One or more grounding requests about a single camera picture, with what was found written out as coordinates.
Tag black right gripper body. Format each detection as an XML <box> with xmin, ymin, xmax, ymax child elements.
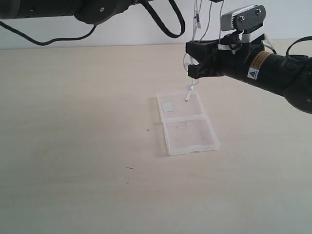
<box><xmin>216</xmin><ymin>33</ymin><xmax>265</xmax><ymax>84</ymax></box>

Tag white wired earphones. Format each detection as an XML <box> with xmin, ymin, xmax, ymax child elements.
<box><xmin>183</xmin><ymin>0</ymin><xmax>224</xmax><ymax>102</ymax></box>

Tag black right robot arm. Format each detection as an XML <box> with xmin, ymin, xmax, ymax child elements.
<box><xmin>186</xmin><ymin>33</ymin><xmax>312</xmax><ymax>114</ymax></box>

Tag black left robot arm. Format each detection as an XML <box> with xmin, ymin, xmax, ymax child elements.
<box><xmin>0</xmin><ymin>0</ymin><xmax>162</xmax><ymax>25</ymax></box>

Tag clear plastic storage case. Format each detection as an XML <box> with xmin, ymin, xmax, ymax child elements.
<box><xmin>157</xmin><ymin>90</ymin><xmax>220</xmax><ymax>156</ymax></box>

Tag black ribbed cable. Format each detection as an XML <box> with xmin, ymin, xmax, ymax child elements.
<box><xmin>142</xmin><ymin>0</ymin><xmax>185</xmax><ymax>39</ymax></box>

